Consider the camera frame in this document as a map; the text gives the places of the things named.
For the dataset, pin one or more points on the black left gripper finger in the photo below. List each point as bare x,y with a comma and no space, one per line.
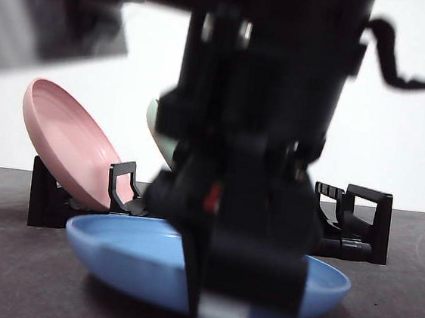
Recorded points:
245,276

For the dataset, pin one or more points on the blue round plate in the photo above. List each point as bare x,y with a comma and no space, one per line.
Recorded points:
130,256

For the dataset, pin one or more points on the pale green round plate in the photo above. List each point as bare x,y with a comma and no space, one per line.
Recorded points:
161,142

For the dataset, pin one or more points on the pink round plate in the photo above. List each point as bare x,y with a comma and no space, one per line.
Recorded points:
69,144

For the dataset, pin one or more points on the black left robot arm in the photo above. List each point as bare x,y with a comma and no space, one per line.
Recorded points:
263,77

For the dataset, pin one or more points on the black plastic dish rack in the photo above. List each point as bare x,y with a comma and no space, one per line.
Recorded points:
365,220

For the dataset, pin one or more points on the pale grey camera box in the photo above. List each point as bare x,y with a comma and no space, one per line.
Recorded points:
20,32

